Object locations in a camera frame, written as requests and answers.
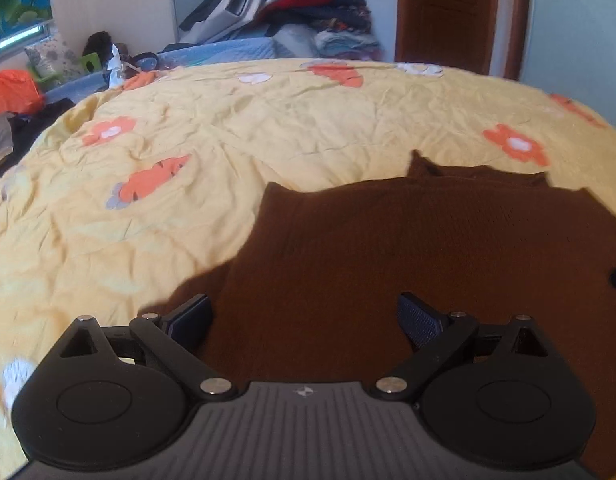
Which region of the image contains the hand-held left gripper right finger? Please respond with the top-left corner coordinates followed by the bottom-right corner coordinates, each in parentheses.
top-left (374, 292), bottom-right (550, 401)

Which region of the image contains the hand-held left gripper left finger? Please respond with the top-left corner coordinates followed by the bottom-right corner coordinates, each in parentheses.
top-left (59, 293), bottom-right (237, 400)

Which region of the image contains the brown knit sweater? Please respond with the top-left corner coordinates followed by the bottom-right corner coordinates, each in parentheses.
top-left (143, 148), bottom-right (616, 397)

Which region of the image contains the dark clothes heap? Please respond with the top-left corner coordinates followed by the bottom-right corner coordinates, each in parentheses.
top-left (0, 98), bottom-right (77, 187)

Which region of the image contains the pile of clothes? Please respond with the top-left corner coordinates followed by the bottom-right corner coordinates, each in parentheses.
top-left (180, 0), bottom-right (387, 64)

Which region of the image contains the yellow floral bedsheet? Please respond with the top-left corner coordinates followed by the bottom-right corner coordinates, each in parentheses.
top-left (0, 57), bottom-right (616, 480)

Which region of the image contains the white plastic bag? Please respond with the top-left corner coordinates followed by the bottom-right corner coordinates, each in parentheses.
top-left (105, 43), bottom-right (139, 89)

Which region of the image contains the blue quilt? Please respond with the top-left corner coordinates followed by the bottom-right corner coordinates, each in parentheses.
top-left (42, 37), bottom-right (285, 106)

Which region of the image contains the green plastic chair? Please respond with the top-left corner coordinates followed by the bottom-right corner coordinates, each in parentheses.
top-left (30, 51), bottom-right (102, 86)

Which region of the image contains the orange cloth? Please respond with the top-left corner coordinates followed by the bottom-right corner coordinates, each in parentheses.
top-left (0, 69), bottom-right (45, 119)

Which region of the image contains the dark plush toy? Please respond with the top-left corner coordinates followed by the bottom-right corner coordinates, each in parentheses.
top-left (82, 30), bottom-right (114, 59)

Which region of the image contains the floral pillow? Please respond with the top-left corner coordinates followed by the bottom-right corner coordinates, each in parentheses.
top-left (23, 39), bottom-right (87, 84)

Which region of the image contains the brown wooden door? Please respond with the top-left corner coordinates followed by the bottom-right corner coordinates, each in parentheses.
top-left (393, 0), bottom-right (531, 82)

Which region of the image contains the grey framed panel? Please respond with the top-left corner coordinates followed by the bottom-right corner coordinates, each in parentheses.
top-left (168, 0), bottom-right (239, 44)

